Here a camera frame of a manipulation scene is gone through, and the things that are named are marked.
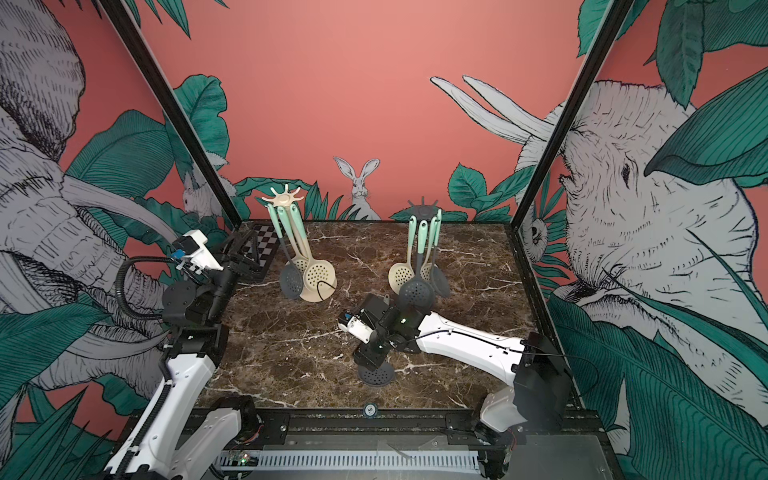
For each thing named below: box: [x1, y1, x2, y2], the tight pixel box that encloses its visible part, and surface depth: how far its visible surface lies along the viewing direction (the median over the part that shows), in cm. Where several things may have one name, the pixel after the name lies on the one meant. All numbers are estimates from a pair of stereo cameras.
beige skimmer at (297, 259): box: [277, 206, 308, 274], surface depth 80 cm
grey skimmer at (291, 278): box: [267, 203, 304, 300], surface depth 88 cm
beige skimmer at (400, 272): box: [388, 216, 417, 295], surface depth 90 cm
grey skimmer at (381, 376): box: [358, 359, 395, 387], surface depth 82 cm
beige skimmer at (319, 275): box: [289, 203, 338, 303], surface depth 90 cm
